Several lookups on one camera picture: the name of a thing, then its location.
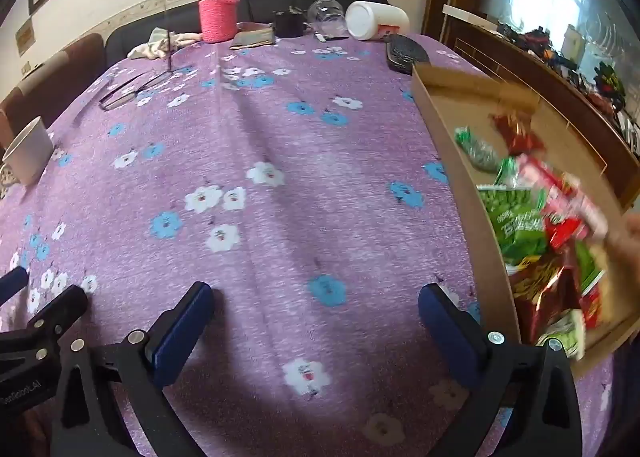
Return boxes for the person's hand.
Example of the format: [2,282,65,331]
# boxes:
[605,213,640,286]

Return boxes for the green-ended clear candy pack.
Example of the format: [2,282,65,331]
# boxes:
[454,126,501,174]

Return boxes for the red candy wrapper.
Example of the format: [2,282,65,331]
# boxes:
[490,112,546,156]

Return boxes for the purple floral tablecloth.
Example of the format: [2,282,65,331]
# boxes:
[0,32,614,457]

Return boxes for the pink thermos bottle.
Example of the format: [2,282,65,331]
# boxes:
[198,0,240,43]

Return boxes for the black-framed eyeglasses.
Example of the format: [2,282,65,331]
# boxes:
[99,52,175,112]

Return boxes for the brown chair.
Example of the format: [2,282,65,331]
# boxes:
[1,33,105,151]

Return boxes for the green white snack packet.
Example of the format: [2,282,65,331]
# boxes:
[536,309,586,361]

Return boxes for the black small container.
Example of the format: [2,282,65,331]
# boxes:
[273,6,306,39]

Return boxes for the cardboard snack box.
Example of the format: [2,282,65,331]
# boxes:
[412,63,639,378]

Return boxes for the clear glass jar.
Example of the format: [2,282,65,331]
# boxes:
[307,0,349,42]

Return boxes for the pink red snack packet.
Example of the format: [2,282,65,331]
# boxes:
[515,154,608,248]

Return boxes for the glass partition with flowers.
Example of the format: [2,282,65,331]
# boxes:
[480,0,639,112]

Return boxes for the beige cloth gloves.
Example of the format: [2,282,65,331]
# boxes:
[127,28,203,59]

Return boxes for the wooden cabinet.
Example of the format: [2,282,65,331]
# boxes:
[421,0,639,209]

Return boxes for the green peas snack bag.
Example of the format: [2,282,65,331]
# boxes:
[476,185,548,265]

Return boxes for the black glasses case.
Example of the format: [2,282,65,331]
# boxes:
[385,34,431,76]

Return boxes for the small notebook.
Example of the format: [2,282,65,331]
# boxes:
[230,22,276,50]

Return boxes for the black sofa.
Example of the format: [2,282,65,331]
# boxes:
[104,0,392,68]

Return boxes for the clutter on cabinet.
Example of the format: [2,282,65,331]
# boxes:
[497,22,639,157]

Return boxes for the white plastic jar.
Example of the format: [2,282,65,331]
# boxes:
[345,1,410,41]

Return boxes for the white paper cup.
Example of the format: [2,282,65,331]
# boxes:
[2,117,54,186]

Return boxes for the dark red snack bag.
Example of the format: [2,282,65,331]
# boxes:
[509,255,580,345]

